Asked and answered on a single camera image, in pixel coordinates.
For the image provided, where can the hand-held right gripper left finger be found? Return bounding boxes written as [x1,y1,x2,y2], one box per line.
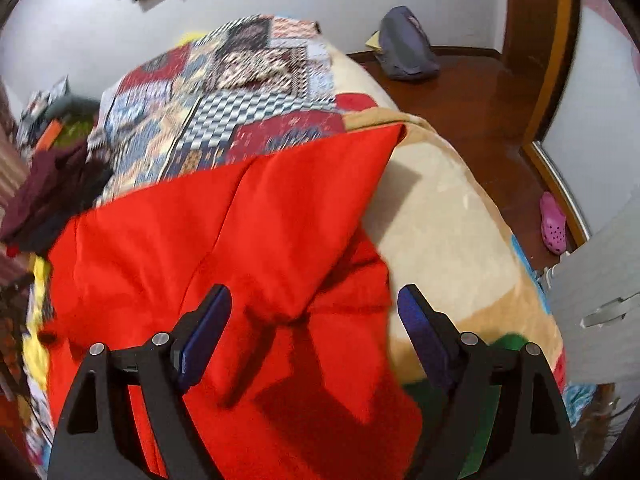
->
[47,284,233,480]

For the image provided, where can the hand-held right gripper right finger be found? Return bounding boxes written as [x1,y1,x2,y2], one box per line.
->
[397,284,581,480]

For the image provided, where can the red zip jacket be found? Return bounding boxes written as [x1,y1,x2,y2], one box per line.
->
[37,122,426,480]

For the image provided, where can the maroon folded clothes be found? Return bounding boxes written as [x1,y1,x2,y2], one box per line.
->
[0,142,113,255]

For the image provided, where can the beige printed blanket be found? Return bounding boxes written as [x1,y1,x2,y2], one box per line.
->
[332,42,573,480]

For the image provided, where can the pink clog shoe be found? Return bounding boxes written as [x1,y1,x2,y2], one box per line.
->
[539,191,569,254]

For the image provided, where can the yellow garment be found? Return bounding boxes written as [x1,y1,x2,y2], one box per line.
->
[22,255,57,391]

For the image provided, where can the patchwork printed bedspread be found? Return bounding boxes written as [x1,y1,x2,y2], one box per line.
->
[87,14,378,206]

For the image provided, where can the green patterned cloth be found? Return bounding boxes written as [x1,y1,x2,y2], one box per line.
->
[55,115,101,150]

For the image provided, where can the orange box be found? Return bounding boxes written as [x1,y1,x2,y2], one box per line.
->
[35,120,63,153]

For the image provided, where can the frosted heart-print wardrobe door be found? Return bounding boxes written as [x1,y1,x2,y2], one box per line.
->
[520,0,640,248]

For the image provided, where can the pile of papers and clutter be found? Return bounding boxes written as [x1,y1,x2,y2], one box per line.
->
[17,77,71,131]

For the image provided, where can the grey backpack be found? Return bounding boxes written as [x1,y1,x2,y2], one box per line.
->
[377,6,442,82]

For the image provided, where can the brown wooden door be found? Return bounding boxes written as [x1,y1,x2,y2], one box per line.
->
[502,0,582,128]

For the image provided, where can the grey cabinet door with handle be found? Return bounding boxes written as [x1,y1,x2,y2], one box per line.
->
[547,200,640,386]

